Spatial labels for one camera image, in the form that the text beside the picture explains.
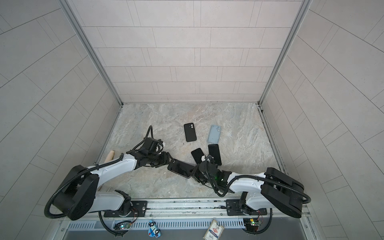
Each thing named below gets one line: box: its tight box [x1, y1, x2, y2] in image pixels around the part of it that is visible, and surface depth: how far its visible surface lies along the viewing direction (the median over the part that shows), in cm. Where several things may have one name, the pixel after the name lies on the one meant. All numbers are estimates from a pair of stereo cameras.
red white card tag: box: [203, 219, 225, 240], surface depth 65 cm
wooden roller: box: [104, 150, 115, 163], surface depth 88 cm
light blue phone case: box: [207, 125, 221, 144], surface depth 102 cm
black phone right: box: [208, 144, 222, 166], surface depth 93 cm
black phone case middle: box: [184, 122, 197, 142], surface depth 102 cm
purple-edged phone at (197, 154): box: [191, 148, 205, 164], surface depth 90 cm
